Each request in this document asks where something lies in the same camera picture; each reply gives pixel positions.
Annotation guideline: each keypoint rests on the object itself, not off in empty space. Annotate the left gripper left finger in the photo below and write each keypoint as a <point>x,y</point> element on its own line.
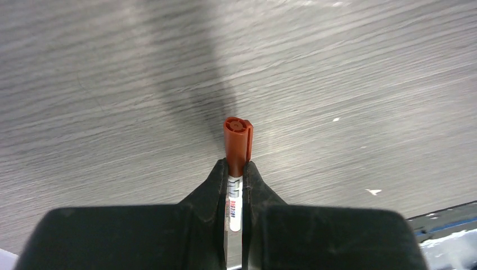
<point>186,235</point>

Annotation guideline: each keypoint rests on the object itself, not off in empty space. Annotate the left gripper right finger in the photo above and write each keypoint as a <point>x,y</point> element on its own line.
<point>277,235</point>

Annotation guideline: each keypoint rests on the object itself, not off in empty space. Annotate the white marker pen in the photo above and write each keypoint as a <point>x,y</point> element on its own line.
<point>235,192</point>

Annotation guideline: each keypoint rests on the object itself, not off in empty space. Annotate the red marker cap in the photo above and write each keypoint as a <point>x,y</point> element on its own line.
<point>238,140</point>

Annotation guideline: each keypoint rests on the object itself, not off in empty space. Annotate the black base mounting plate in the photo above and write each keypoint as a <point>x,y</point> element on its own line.
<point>444,222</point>

